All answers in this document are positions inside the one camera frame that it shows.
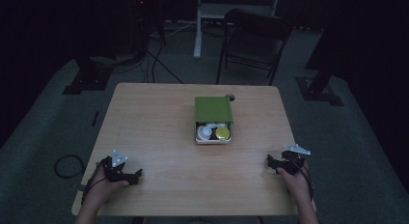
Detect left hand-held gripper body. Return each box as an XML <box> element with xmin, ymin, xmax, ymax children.
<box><xmin>100</xmin><ymin>150</ymin><xmax>129</xmax><ymax>183</ymax></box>

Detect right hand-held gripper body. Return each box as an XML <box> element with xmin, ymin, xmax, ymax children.
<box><xmin>279</xmin><ymin>144</ymin><xmax>312</xmax><ymax>176</ymax></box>

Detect pile of small capsules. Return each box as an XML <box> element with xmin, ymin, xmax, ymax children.
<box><xmin>196</xmin><ymin>122</ymin><xmax>232</xmax><ymax>141</ymax></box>

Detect green box sleeve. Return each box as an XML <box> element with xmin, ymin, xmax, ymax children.
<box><xmin>193</xmin><ymin>97</ymin><xmax>234</xmax><ymax>124</ymax></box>

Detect person's right hand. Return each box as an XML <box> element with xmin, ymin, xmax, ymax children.
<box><xmin>278</xmin><ymin>162</ymin><xmax>313</xmax><ymax>203</ymax></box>

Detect person's left hand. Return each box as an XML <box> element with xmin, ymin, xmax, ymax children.
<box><xmin>88</xmin><ymin>165</ymin><xmax>129</xmax><ymax>206</ymax></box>

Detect black stand base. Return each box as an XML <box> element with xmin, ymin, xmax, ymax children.
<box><xmin>296</xmin><ymin>56</ymin><xmax>344</xmax><ymax>106</ymax></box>
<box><xmin>62</xmin><ymin>56</ymin><xmax>114</xmax><ymax>96</ymax></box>

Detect black folding chair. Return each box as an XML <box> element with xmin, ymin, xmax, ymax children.
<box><xmin>215</xmin><ymin>9</ymin><xmax>294</xmax><ymax>86</ymax></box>

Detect dark equipment tower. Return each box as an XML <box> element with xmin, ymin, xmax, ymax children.
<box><xmin>128</xmin><ymin>0</ymin><xmax>167</xmax><ymax>55</ymax></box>

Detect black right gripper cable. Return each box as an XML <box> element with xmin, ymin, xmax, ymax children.
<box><xmin>297</xmin><ymin>164</ymin><xmax>314</xmax><ymax>199</ymax></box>

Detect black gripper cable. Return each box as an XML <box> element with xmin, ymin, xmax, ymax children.
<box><xmin>297</xmin><ymin>164</ymin><xmax>314</xmax><ymax>199</ymax></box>
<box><xmin>81</xmin><ymin>162</ymin><xmax>105</xmax><ymax>205</ymax></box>

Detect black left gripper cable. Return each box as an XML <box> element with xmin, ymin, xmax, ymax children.
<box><xmin>81</xmin><ymin>162</ymin><xmax>105</xmax><ymax>205</ymax></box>

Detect black cable loop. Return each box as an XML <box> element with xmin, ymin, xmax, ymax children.
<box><xmin>53</xmin><ymin>154</ymin><xmax>86</xmax><ymax>180</ymax></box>

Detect black floor cables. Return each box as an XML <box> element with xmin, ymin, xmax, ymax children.
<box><xmin>141</xmin><ymin>34</ymin><xmax>185</xmax><ymax>85</ymax></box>

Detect white floor cable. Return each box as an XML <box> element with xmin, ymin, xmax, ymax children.
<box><xmin>150</xmin><ymin>20</ymin><xmax>198</xmax><ymax>39</ymax></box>

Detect white desk frame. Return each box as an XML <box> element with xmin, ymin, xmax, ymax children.
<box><xmin>193</xmin><ymin>0</ymin><xmax>281</xmax><ymax>60</ymax></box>

